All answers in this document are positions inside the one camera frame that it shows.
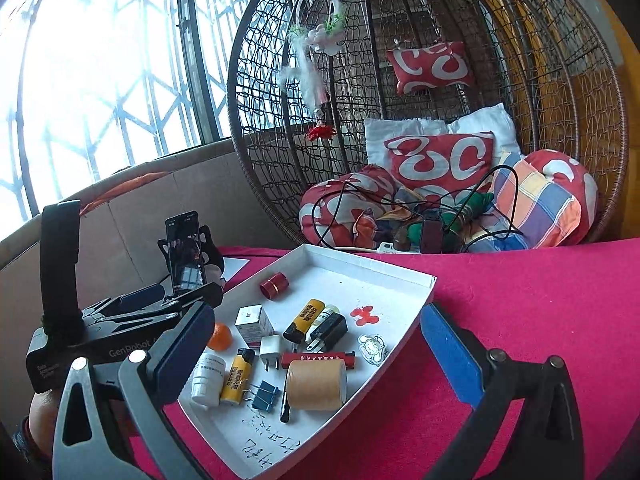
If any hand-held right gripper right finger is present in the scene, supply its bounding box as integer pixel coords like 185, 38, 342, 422
420, 302, 586, 480

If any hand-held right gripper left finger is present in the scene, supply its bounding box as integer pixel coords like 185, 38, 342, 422
52, 302, 216, 480

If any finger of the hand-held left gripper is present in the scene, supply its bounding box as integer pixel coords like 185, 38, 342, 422
95, 282, 224, 328
82, 284, 166, 321

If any orange mandarin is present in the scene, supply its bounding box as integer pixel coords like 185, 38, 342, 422
206, 323, 232, 352

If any white pill bottle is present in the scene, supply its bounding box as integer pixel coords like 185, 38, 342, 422
190, 354, 227, 407

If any small white box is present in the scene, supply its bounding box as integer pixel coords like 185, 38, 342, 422
235, 305, 275, 343

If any red cylinder case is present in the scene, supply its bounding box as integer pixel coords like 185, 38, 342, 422
259, 272, 291, 301

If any cartoon figure sticker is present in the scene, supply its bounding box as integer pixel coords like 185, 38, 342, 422
357, 335, 388, 363

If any white plug charger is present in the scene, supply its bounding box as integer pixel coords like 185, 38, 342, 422
259, 335, 285, 372

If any blue binder clip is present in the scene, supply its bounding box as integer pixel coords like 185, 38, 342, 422
243, 381, 282, 413

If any yellow and black lighter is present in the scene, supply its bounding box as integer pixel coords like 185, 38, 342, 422
283, 299, 327, 345

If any small white tube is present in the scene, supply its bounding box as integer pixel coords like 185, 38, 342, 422
305, 305, 341, 343

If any black plug charger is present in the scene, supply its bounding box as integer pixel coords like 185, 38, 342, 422
306, 312, 348, 356

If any white cardboard tray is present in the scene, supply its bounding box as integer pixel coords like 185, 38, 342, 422
177, 243, 436, 480

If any long red box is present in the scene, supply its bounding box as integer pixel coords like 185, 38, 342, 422
280, 351, 357, 371

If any beige tape roll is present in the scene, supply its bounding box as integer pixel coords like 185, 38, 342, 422
286, 358, 348, 412

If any person's left hand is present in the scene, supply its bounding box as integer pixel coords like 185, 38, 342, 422
27, 387, 68, 456

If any black cat phone stand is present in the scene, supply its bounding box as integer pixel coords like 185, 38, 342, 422
157, 225, 226, 286

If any white paper sheet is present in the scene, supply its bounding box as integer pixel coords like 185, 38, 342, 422
220, 256, 250, 281

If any black smartphone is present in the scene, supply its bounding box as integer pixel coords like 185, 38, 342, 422
165, 211, 208, 297

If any cardboard sheet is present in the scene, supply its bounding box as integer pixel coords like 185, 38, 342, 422
0, 140, 306, 286

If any orange cloth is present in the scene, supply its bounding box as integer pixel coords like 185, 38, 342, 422
77, 172, 173, 218

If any magenta tablecloth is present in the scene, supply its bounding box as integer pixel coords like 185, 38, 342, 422
120, 237, 640, 480

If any white power strip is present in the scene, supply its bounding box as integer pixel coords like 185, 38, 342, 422
377, 241, 423, 255

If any green cloth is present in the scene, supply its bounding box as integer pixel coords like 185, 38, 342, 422
407, 190, 496, 246

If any red white seat cushion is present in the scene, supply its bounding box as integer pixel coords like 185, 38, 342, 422
299, 149, 598, 251

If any plaid pillow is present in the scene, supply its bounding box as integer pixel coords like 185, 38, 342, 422
467, 152, 583, 253

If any square red white pillow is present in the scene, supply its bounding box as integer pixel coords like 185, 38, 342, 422
384, 131, 496, 192

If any window with metal grille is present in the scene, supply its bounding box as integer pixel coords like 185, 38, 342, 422
0, 0, 281, 241

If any white feather dream catcher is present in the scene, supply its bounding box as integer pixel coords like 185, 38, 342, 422
277, 0, 348, 142

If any small red white pillow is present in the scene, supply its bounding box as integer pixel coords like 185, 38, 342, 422
386, 41, 475, 96

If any wicker hanging chair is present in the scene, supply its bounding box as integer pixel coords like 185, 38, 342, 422
227, 0, 628, 251

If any black cable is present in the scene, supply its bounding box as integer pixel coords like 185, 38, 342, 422
465, 165, 526, 253
312, 180, 401, 248

